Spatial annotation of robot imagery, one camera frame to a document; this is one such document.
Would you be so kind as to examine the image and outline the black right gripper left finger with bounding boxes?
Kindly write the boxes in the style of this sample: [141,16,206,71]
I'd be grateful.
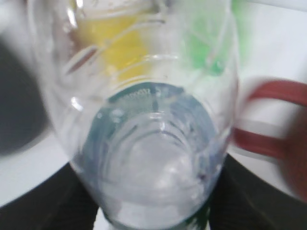
[0,164,98,230]

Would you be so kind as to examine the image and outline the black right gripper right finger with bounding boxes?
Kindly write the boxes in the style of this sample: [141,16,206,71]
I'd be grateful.
[209,155,307,230]

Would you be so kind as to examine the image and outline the clear plastic water bottle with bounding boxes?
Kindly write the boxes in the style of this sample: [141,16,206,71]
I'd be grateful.
[28,0,238,230]

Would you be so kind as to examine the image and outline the dark grey ceramic mug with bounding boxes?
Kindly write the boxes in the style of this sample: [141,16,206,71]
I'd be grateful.
[0,40,48,156]

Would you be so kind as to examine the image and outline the green soda bottle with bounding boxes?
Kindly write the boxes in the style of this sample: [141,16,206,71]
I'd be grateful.
[182,0,251,75]

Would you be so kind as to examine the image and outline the yellow paper cup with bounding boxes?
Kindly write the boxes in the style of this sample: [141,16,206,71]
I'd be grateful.
[66,8,151,86]

